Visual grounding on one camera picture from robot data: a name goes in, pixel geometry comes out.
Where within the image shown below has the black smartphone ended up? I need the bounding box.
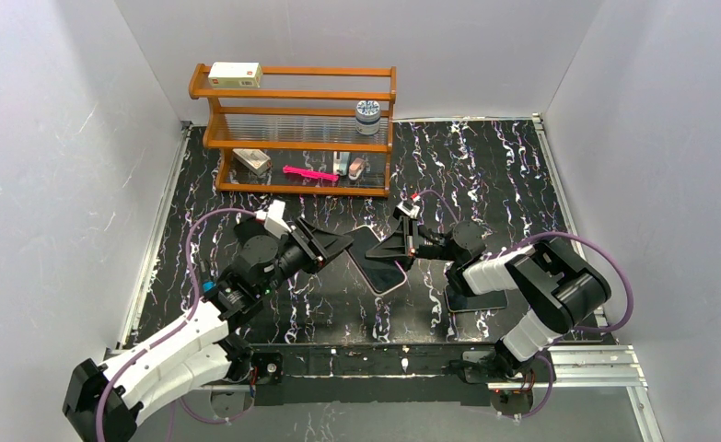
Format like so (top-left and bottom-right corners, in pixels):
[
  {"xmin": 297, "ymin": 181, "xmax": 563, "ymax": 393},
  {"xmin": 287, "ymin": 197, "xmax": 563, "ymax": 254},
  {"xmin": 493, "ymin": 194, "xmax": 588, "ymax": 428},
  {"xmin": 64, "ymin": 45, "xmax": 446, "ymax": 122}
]
[{"xmin": 346, "ymin": 227, "xmax": 406, "ymax": 294}]

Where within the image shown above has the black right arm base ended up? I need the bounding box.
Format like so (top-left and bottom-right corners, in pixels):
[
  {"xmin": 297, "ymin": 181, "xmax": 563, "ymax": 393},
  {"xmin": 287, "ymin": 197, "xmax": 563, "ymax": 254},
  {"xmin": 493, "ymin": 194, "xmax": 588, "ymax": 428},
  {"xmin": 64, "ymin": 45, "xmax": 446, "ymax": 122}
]
[{"xmin": 444, "ymin": 350, "xmax": 556, "ymax": 422}]

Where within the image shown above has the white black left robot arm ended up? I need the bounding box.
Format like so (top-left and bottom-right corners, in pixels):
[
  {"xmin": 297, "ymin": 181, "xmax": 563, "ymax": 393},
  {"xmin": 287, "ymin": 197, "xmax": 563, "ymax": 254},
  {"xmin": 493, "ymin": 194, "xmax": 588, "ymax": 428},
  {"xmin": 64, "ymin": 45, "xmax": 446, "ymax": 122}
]
[{"xmin": 62, "ymin": 215, "xmax": 353, "ymax": 441}]

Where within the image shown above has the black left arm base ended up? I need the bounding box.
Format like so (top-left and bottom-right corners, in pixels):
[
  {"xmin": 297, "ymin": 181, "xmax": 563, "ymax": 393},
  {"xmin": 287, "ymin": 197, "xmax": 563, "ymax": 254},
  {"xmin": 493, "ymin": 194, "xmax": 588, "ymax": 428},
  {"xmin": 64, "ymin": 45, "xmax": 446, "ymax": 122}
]
[{"xmin": 211, "ymin": 333, "xmax": 283, "ymax": 425}]

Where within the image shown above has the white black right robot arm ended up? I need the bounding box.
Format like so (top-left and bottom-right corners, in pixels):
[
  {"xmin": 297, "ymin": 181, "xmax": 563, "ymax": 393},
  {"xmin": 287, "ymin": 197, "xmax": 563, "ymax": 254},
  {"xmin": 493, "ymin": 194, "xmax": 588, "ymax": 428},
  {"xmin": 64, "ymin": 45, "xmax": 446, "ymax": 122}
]
[{"xmin": 366, "ymin": 215, "xmax": 611, "ymax": 377}]

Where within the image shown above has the black phone case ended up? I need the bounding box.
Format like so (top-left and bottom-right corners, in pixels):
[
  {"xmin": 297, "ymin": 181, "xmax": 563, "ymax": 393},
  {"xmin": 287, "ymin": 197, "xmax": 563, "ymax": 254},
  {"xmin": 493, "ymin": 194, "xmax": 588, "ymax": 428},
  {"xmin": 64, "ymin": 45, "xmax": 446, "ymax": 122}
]
[{"xmin": 233, "ymin": 217, "xmax": 266, "ymax": 245}]

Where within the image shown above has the black phone with light edge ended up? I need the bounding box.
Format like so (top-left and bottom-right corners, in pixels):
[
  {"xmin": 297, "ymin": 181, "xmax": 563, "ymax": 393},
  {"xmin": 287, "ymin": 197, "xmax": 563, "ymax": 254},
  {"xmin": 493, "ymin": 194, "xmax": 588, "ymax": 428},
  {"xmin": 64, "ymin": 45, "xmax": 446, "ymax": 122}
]
[{"xmin": 444, "ymin": 285, "xmax": 508, "ymax": 313}]

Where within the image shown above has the pink comb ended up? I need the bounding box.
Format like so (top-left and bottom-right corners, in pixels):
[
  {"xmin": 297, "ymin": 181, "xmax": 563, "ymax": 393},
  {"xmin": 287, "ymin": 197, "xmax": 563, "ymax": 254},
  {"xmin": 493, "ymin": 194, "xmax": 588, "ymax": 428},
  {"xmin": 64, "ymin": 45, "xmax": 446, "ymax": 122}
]
[{"xmin": 282, "ymin": 165, "xmax": 340, "ymax": 182}]

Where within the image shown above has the pink white stapler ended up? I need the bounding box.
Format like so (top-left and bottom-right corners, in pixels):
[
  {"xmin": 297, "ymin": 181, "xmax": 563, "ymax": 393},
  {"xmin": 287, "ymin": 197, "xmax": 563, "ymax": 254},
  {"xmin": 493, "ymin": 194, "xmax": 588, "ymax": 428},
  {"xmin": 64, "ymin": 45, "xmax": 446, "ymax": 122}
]
[{"xmin": 347, "ymin": 157, "xmax": 366, "ymax": 181}]

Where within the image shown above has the small white blue box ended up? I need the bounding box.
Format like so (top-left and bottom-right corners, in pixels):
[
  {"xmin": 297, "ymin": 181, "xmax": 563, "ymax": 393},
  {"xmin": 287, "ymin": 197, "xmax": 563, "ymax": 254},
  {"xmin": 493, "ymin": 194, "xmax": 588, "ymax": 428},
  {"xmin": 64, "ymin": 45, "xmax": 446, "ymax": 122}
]
[{"xmin": 332, "ymin": 151, "xmax": 350, "ymax": 176}]

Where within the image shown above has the small grey white box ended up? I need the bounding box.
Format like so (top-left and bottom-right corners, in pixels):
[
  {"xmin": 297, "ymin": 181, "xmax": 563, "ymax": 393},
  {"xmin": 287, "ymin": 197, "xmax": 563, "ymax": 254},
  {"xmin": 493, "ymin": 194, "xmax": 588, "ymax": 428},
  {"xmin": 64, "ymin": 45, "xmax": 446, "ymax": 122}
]
[{"xmin": 233, "ymin": 148, "xmax": 272, "ymax": 177}]

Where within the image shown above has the orange wooden shelf rack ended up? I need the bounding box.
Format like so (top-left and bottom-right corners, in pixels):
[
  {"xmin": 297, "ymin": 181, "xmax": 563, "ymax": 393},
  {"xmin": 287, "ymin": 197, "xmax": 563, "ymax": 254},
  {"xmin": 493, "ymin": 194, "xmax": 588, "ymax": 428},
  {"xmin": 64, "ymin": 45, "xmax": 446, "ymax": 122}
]
[{"xmin": 188, "ymin": 64, "xmax": 398, "ymax": 198}]

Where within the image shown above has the round blue white tin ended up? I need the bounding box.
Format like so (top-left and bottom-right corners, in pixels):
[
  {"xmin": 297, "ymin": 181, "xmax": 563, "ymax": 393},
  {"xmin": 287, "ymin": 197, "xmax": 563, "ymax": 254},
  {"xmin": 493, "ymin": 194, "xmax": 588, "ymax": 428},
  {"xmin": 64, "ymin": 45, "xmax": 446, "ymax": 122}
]
[{"xmin": 355, "ymin": 100, "xmax": 381, "ymax": 136}]

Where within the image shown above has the white red box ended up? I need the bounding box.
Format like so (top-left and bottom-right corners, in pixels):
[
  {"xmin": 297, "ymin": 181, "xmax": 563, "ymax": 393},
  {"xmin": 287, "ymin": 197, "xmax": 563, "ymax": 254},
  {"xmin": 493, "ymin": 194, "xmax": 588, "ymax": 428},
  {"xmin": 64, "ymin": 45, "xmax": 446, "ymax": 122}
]
[{"xmin": 208, "ymin": 62, "xmax": 263, "ymax": 88}]

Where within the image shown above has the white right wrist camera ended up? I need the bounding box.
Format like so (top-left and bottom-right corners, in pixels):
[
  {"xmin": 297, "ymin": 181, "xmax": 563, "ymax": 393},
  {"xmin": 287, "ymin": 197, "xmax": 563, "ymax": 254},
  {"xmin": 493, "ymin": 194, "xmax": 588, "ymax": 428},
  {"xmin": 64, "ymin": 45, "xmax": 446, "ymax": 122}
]
[{"xmin": 393, "ymin": 193, "xmax": 422, "ymax": 221}]

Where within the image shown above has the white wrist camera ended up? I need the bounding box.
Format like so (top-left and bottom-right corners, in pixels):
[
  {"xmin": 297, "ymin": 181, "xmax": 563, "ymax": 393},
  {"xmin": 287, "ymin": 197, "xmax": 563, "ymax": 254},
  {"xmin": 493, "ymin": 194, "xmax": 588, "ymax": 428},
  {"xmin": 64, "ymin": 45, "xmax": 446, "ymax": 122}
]
[
  {"xmin": 393, "ymin": 193, "xmax": 422, "ymax": 221},
  {"xmin": 254, "ymin": 199, "xmax": 291, "ymax": 239}
]

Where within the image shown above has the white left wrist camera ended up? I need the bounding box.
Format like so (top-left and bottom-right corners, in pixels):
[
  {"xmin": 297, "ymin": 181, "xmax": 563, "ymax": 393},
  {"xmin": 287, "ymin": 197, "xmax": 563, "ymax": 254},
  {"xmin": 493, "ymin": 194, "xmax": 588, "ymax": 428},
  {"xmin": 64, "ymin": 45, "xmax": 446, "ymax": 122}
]
[{"xmin": 254, "ymin": 199, "xmax": 291, "ymax": 239}]

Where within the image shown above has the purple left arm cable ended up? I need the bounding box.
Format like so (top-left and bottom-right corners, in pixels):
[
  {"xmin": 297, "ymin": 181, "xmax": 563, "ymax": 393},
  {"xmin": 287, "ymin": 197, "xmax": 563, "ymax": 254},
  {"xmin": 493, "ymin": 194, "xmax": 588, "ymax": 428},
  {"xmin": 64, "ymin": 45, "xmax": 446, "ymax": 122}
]
[{"xmin": 94, "ymin": 207, "xmax": 263, "ymax": 442}]

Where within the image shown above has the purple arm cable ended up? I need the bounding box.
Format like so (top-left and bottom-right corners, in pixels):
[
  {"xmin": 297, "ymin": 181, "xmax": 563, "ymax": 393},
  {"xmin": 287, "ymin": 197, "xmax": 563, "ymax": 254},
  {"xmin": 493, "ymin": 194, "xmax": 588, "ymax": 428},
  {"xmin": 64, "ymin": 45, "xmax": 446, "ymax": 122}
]
[
  {"xmin": 94, "ymin": 207, "xmax": 263, "ymax": 442},
  {"xmin": 410, "ymin": 189, "xmax": 634, "ymax": 421}
]

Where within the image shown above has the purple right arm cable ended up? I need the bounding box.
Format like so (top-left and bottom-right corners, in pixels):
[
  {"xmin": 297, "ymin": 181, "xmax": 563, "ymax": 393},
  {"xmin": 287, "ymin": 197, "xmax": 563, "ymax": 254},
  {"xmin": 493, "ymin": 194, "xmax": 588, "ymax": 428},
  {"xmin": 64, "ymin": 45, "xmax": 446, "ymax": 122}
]
[{"xmin": 410, "ymin": 189, "xmax": 634, "ymax": 421}]

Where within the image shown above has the aluminium front frame rail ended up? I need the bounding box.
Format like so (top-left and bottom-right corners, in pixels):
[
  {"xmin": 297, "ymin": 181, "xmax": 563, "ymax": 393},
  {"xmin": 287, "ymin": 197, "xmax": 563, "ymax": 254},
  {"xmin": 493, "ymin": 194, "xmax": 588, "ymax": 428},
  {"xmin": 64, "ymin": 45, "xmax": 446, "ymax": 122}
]
[{"xmin": 85, "ymin": 346, "xmax": 667, "ymax": 442}]

